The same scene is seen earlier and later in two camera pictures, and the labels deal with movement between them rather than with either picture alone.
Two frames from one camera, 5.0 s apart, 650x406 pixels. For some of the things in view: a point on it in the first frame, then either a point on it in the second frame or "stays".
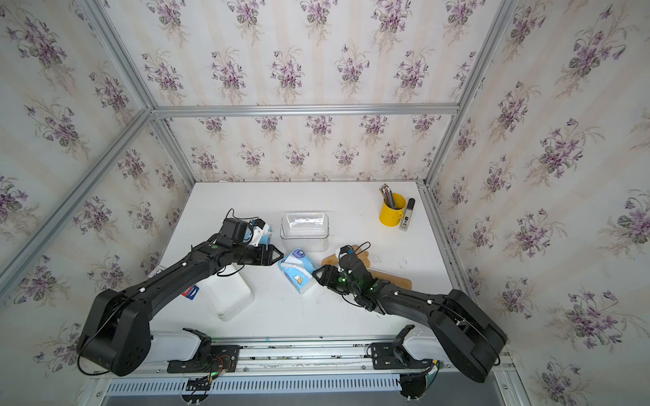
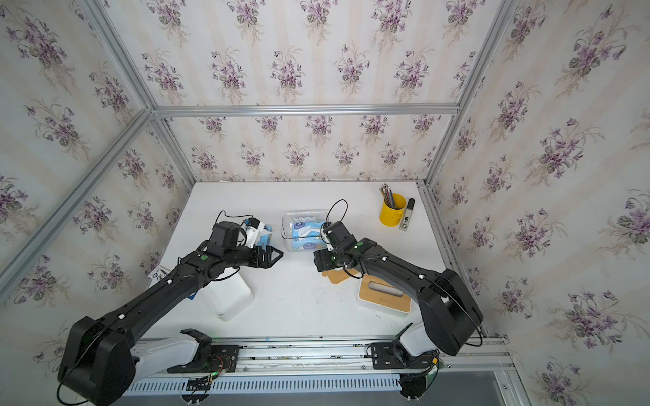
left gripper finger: [271, 248] stays
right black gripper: [327, 277] → [321, 260]
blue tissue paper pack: [299, 267] → [307, 233]
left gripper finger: [273, 256] stays
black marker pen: [406, 216] stays
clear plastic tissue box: [308, 231] stays
